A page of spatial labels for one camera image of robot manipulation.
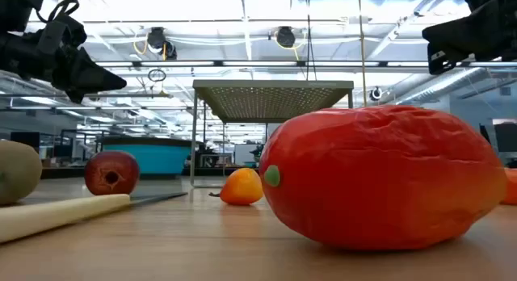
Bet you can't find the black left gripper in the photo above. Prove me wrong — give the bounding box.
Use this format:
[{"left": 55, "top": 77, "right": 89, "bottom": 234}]
[{"left": 0, "top": 0, "right": 128, "bottom": 105}]

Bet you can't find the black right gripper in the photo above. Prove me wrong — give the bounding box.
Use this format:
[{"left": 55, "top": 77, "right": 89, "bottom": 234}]
[{"left": 421, "top": 0, "right": 517, "bottom": 76}]

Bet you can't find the dark red pomegranate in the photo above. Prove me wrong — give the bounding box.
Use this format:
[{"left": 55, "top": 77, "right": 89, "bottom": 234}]
[{"left": 84, "top": 149, "right": 141, "bottom": 196}]

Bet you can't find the brown green kiwi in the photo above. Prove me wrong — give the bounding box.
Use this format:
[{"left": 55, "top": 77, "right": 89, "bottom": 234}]
[{"left": 0, "top": 139, "right": 44, "bottom": 206}]

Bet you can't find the red orange mango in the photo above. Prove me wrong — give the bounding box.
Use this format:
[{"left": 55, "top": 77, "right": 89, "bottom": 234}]
[{"left": 258, "top": 104, "right": 508, "bottom": 251}]

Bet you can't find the black ceiling-mounted device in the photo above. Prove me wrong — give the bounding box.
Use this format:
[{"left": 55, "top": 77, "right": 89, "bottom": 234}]
[
  {"left": 145, "top": 26, "right": 179, "bottom": 61},
  {"left": 275, "top": 25, "right": 297, "bottom": 49}
]

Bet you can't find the teal bowl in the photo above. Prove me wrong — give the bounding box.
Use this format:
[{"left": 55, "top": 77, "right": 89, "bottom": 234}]
[{"left": 100, "top": 135, "right": 193, "bottom": 178}]

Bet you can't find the black monitor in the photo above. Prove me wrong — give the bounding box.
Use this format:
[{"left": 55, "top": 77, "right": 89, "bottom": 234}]
[{"left": 493, "top": 119, "right": 517, "bottom": 154}]

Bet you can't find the green perforated metal riser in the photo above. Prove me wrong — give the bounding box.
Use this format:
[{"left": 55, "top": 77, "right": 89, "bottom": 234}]
[{"left": 189, "top": 79, "right": 355, "bottom": 189}]

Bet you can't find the silver ventilation duct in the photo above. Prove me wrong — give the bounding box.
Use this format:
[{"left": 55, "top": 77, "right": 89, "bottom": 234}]
[{"left": 393, "top": 66, "right": 492, "bottom": 107}]

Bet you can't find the cream handled table knife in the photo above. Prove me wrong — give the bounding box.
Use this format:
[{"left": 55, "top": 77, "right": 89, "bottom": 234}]
[{"left": 0, "top": 191, "right": 189, "bottom": 244}]

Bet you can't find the black hanging cable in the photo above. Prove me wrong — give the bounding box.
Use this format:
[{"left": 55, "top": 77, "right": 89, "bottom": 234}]
[{"left": 305, "top": 0, "right": 318, "bottom": 82}]

